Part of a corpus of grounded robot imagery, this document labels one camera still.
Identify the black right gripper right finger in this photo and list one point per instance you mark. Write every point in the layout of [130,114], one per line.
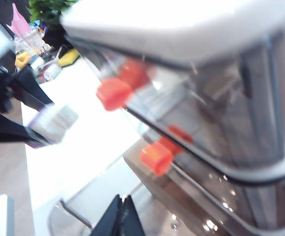
[132,221]

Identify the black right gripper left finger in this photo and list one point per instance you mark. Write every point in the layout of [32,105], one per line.
[110,221]

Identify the purple white napkin pack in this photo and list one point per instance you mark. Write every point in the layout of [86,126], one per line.
[58,120]

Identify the clear drawer with black line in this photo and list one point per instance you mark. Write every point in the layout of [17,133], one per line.
[157,158]

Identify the clear wine glass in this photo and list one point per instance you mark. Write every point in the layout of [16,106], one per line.
[51,71]

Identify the small yellow object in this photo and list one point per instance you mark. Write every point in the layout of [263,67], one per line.
[24,60]

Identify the clear glass jar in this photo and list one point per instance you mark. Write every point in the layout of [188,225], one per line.
[31,40]

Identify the yellow and black item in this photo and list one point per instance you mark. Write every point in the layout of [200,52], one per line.
[69,57]

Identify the pink paper item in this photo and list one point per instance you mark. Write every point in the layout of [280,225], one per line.
[19,24]

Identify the green leafy plant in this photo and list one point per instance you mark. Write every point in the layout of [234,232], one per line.
[48,9]

